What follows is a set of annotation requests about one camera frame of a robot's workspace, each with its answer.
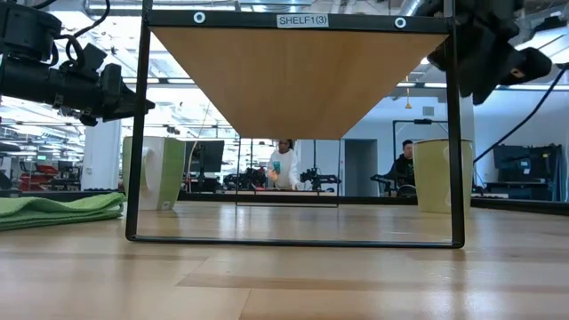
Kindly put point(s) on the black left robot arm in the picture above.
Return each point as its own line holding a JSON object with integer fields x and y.
{"x": 35, "y": 84}

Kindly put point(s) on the large pale green mug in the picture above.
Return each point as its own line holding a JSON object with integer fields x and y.
{"x": 433, "y": 178}

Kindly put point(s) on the wooden shelf black frame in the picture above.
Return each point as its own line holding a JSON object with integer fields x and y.
{"x": 293, "y": 80}

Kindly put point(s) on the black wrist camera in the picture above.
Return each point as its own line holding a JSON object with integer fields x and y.
{"x": 531, "y": 66}
{"x": 94, "y": 57}

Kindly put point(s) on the black gantry stand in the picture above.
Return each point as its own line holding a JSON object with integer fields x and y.
{"x": 422, "y": 121}

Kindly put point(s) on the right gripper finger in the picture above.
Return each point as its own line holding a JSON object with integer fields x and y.
{"x": 438, "y": 58}
{"x": 482, "y": 75}

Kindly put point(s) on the teal cup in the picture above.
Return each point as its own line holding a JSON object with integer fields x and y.
{"x": 277, "y": 167}

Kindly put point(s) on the yellow pendant lamp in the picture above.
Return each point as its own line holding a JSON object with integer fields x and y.
{"x": 407, "y": 106}

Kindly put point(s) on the dark flat monitor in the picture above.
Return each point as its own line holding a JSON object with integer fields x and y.
{"x": 209, "y": 155}

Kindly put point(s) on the green folded cloth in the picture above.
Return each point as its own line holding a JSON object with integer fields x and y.
{"x": 53, "y": 209}

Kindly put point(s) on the person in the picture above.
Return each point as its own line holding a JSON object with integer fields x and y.
{"x": 286, "y": 166}
{"x": 405, "y": 166}

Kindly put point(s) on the white shelf label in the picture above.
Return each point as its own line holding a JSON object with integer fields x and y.
{"x": 302, "y": 21}

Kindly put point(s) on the black aluminium table frame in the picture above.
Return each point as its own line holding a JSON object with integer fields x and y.
{"x": 213, "y": 196}

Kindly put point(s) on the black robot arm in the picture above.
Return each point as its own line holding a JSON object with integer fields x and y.
{"x": 249, "y": 178}
{"x": 318, "y": 178}

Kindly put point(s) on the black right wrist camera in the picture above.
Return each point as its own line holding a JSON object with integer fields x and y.
{"x": 531, "y": 66}

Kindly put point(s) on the red black machine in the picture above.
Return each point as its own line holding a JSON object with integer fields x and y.
{"x": 42, "y": 175}

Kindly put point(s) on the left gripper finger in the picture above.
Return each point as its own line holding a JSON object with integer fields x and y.
{"x": 133, "y": 106}

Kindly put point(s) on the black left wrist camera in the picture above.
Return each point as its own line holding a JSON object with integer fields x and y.
{"x": 94, "y": 57}

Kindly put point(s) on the white pillar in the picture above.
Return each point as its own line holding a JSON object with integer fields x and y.
{"x": 100, "y": 155}

